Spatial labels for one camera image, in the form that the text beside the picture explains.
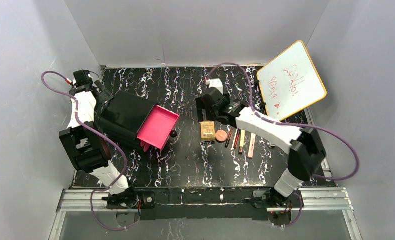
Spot yellow makeup box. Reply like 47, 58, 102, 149
200, 121, 216, 142

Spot black drawer organizer cabinet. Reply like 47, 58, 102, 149
95, 91, 158, 152

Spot round peach compact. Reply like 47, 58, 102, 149
215, 130, 228, 143

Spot white cosmetic pencil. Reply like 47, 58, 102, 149
231, 129, 241, 150

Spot gold beige concealer tube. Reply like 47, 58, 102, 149
238, 129, 246, 155

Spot pink lipstick box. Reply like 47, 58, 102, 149
247, 133, 256, 159

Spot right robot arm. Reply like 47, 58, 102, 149
195, 87, 327, 206

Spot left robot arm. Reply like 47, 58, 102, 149
59, 79, 138, 208

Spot red lip pencil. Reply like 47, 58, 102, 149
233, 129, 241, 149

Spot black red eyeliner pencil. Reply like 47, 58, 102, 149
224, 128, 234, 148

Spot white dry-erase board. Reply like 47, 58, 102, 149
256, 40, 328, 121

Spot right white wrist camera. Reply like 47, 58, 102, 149
205, 78, 224, 95

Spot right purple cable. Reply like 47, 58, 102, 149
205, 62, 361, 229

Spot purple cable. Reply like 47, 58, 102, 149
205, 62, 361, 229
41, 70, 140, 232

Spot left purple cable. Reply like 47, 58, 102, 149
41, 70, 140, 232

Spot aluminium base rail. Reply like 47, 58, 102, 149
49, 187, 362, 240

